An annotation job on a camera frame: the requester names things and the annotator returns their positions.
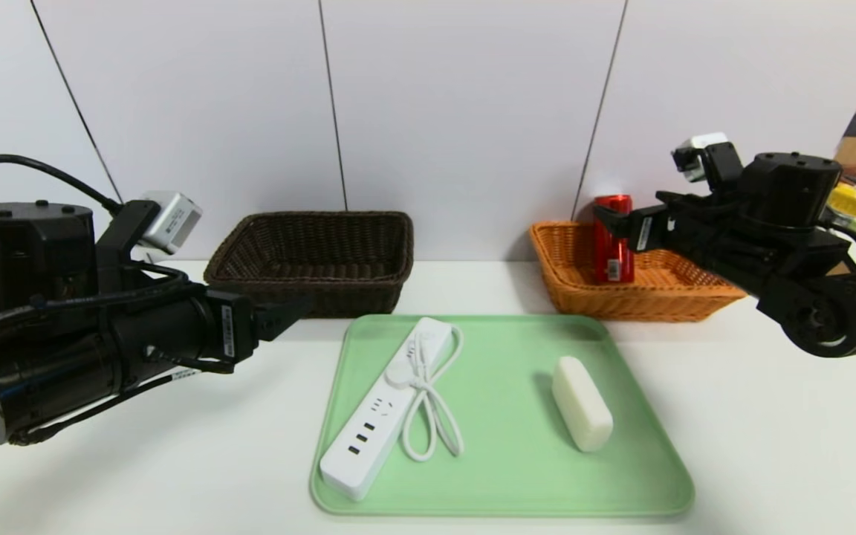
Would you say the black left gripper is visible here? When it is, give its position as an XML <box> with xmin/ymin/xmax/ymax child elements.
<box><xmin>104</xmin><ymin>288</ymin><xmax>314</xmax><ymax>392</ymax></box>

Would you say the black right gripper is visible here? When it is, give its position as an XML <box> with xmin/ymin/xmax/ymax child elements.
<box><xmin>592</xmin><ymin>190</ymin><xmax>717</xmax><ymax>270</ymax></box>

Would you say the red drink can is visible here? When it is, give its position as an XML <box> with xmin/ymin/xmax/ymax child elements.
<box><xmin>593</xmin><ymin>195</ymin><xmax>635</xmax><ymax>284</ymax></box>

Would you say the white power strip cord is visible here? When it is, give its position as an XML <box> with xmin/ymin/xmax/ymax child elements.
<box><xmin>386</xmin><ymin>327</ymin><xmax>466</xmax><ymax>463</ymax></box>

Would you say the white power strip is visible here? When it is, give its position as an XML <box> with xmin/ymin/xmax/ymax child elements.
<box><xmin>320</xmin><ymin>317</ymin><xmax>456</xmax><ymax>501</ymax></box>

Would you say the white soap bar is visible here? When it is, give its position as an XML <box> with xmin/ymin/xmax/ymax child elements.
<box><xmin>551</xmin><ymin>355</ymin><xmax>615</xmax><ymax>453</ymax></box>

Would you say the dark brown wicker basket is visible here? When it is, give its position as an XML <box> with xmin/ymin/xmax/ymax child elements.
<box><xmin>204</xmin><ymin>211</ymin><xmax>415</xmax><ymax>319</ymax></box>

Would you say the orange wicker basket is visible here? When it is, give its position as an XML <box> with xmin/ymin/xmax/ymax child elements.
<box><xmin>530</xmin><ymin>221</ymin><xmax>748</xmax><ymax>322</ymax></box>

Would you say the light green plastic tray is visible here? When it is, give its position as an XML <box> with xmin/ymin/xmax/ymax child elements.
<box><xmin>310</xmin><ymin>314</ymin><xmax>695</xmax><ymax>518</ymax></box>

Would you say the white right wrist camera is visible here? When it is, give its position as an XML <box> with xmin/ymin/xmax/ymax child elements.
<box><xmin>671</xmin><ymin>132</ymin><xmax>731</xmax><ymax>184</ymax></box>

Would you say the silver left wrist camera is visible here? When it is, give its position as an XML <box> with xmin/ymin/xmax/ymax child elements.
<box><xmin>138</xmin><ymin>191</ymin><xmax>204</xmax><ymax>253</ymax></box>

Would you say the black camera usb cable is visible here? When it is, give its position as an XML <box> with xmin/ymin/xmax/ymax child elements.
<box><xmin>0</xmin><ymin>154</ymin><xmax>123</xmax><ymax>216</ymax></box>

